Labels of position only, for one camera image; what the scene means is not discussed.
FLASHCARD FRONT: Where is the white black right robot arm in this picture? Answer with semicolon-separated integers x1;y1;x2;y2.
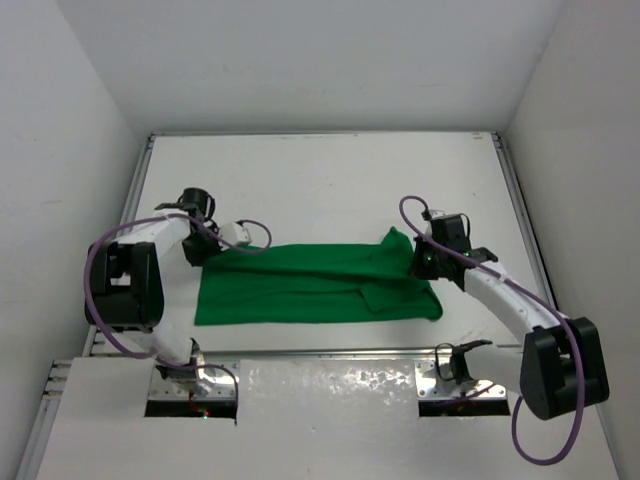
411;213;610;420

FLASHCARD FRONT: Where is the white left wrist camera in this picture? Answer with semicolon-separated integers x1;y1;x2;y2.
217;222;252;248

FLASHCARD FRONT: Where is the green t-shirt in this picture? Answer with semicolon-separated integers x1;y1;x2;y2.
194;228;444;327

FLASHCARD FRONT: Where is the white front cover panel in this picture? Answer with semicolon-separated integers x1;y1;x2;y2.
38;357;616;479

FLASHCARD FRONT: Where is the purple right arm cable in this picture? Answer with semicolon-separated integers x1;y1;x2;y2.
398;195;586;465

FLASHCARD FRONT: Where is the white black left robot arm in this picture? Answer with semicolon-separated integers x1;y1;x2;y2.
83;187;222;378

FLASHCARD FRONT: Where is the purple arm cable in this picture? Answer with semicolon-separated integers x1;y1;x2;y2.
83;212;274;401
398;195;586;465

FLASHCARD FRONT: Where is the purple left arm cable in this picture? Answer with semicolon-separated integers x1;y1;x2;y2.
83;212;274;401

